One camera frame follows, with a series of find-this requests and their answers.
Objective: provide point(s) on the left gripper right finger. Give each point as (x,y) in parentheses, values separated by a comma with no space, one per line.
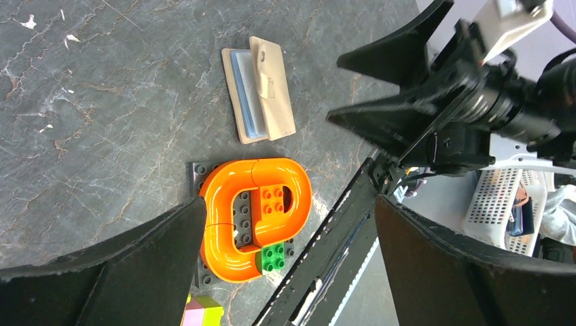
(440,277)

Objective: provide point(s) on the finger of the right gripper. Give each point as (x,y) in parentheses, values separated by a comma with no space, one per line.
(395,124)
(401,57)

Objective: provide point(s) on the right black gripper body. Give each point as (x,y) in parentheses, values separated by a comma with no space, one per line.
(460,144)

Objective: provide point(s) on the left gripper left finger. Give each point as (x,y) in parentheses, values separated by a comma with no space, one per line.
(139,277)

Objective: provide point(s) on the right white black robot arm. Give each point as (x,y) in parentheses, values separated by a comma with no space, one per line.
(538,114)

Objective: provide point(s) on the green pink yellow brick stack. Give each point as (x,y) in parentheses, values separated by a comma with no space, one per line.
(202,311)

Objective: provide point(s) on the white perforated basket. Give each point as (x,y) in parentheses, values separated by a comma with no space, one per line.
(490,210)

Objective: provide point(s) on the grey toy baseplate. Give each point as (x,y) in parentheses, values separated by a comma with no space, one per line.
(243,220)

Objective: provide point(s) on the green toy brick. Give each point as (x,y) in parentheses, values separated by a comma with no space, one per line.
(271,258)

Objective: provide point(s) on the orange curved toy track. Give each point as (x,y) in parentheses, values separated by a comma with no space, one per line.
(254,216)

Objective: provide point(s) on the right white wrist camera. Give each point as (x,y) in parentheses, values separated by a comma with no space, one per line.
(503,23)

